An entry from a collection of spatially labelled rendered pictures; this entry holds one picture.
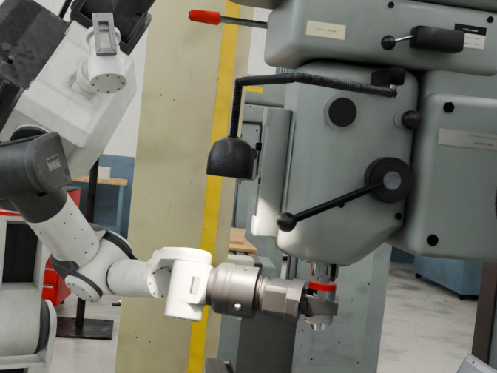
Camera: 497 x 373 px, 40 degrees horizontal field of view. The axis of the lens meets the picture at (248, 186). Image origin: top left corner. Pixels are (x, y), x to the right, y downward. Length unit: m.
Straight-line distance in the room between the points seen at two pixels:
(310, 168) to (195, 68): 1.84
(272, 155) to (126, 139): 9.03
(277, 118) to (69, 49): 0.46
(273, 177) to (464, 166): 0.30
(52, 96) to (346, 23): 0.55
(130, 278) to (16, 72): 0.42
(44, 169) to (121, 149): 8.92
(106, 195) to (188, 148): 7.34
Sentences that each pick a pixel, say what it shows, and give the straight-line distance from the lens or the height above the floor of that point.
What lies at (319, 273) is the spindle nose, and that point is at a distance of 1.16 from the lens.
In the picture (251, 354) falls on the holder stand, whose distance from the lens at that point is 1.52.
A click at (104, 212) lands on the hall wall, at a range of 10.18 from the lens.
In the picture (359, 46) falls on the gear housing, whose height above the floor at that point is 1.65.
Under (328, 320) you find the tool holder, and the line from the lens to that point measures 1.18.
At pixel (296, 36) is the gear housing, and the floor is 1.65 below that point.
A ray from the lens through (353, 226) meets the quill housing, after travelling 1.09.
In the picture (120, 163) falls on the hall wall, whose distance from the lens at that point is 10.12.
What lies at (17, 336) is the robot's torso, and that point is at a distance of 1.68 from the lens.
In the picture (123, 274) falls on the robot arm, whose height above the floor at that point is 1.22.
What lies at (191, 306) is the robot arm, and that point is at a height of 1.21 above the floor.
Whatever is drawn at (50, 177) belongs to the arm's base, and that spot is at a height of 1.39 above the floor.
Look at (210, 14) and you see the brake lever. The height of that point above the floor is 1.70.
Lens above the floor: 1.48
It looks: 3 degrees down
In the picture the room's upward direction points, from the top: 6 degrees clockwise
